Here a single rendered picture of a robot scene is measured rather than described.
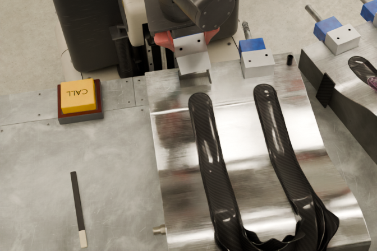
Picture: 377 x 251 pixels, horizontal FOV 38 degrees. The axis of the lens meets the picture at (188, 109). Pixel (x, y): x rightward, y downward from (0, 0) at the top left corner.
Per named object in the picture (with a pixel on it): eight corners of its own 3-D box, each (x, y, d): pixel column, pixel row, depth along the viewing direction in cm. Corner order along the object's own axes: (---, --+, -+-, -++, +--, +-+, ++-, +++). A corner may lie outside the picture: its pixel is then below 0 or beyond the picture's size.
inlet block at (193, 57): (169, 12, 97) (164, -8, 92) (197, 5, 96) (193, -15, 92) (181, 75, 91) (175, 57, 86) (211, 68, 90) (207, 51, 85)
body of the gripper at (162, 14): (221, 24, 79) (216, -9, 73) (151, 39, 80) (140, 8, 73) (212, -11, 82) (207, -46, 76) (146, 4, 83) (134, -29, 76)
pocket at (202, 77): (178, 81, 98) (176, 67, 95) (207, 77, 98) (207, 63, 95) (182, 101, 95) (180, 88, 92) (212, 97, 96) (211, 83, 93)
